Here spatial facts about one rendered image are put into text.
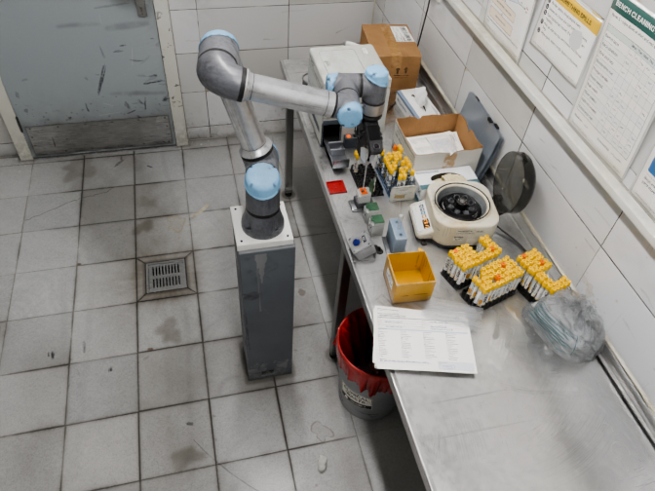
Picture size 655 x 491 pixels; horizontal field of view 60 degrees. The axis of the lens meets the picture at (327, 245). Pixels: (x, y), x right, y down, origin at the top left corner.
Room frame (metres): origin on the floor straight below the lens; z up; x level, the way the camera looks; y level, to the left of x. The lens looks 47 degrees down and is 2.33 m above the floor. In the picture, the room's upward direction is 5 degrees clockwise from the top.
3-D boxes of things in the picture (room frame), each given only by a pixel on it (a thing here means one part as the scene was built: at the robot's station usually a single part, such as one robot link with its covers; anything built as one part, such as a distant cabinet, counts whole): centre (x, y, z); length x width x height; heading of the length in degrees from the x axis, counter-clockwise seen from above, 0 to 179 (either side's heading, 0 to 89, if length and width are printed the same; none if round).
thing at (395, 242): (1.36, -0.24, 0.92); 0.10 x 0.07 x 0.10; 12
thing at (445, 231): (1.50, -0.45, 0.94); 0.30 x 0.24 x 0.12; 98
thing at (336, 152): (1.85, 0.01, 0.92); 0.21 x 0.07 x 0.05; 17
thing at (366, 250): (1.33, -0.14, 0.92); 0.13 x 0.07 x 0.08; 107
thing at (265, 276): (1.39, 0.23, 0.44); 0.20 x 0.20 x 0.87; 17
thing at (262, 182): (1.40, 0.23, 1.07); 0.13 x 0.12 x 0.14; 9
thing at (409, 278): (1.19, -0.27, 0.93); 0.13 x 0.13 x 0.10; 13
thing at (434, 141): (1.87, -0.40, 0.95); 0.29 x 0.25 x 0.15; 107
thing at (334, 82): (1.55, -0.01, 1.38); 0.11 x 0.11 x 0.08; 9
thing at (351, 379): (1.27, -0.25, 0.22); 0.38 x 0.37 x 0.44; 17
